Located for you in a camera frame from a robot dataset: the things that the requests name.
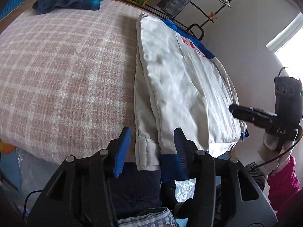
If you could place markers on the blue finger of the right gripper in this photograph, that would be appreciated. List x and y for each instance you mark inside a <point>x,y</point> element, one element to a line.
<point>241,112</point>

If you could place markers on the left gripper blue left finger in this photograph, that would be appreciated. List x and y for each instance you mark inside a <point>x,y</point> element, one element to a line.
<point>124,142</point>

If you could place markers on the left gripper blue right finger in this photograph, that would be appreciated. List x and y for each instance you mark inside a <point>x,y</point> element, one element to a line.
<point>185,148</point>

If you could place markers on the white and blue jacket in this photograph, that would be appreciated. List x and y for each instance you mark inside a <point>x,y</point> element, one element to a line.
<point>179,84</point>

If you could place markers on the black metal clothes rack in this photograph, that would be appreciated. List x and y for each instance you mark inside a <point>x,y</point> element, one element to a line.
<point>194,16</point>

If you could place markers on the right hand white glove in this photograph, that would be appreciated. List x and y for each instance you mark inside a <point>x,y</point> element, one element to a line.
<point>267,151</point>

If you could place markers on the clear plastic bag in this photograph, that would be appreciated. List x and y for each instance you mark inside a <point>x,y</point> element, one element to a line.
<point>185,189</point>

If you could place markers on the window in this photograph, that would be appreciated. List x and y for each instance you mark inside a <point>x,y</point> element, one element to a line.
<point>286,47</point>

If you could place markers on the pink plaid bed blanket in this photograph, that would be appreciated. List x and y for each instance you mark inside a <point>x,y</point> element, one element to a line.
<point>67,79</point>

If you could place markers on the small teddy bear toy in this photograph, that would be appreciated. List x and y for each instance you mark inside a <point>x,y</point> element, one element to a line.
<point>212,17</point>

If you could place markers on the phone camera on gripper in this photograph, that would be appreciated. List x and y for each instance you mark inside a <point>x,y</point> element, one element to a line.
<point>288,99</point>

